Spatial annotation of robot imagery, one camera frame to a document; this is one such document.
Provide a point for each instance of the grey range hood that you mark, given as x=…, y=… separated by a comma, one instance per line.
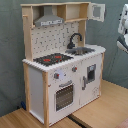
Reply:
x=48, y=18

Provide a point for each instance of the grey toy sink basin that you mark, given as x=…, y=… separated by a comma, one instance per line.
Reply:
x=79, y=51

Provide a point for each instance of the red stove knob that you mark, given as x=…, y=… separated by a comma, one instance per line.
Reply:
x=56, y=75
x=74, y=69

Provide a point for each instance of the red left stove knob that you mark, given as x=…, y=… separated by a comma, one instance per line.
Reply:
x=56, y=75

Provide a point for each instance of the black toy stovetop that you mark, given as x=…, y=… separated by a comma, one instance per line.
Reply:
x=52, y=59

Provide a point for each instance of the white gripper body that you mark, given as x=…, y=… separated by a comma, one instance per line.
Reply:
x=123, y=22

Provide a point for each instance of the toy oven door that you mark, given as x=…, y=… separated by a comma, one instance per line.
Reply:
x=64, y=97

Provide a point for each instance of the black toy faucet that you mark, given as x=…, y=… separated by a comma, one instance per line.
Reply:
x=71, y=44

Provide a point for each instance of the white microwave cabinet door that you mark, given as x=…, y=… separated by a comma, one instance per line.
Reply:
x=97, y=11

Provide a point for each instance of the toy dishwasher door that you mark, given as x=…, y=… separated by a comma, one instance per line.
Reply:
x=90, y=79

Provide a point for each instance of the red right stove knob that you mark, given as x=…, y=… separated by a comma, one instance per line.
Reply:
x=74, y=69

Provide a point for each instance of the wooden toy kitchen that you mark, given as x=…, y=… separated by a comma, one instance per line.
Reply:
x=40, y=84

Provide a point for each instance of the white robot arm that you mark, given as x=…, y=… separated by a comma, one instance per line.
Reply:
x=122, y=42

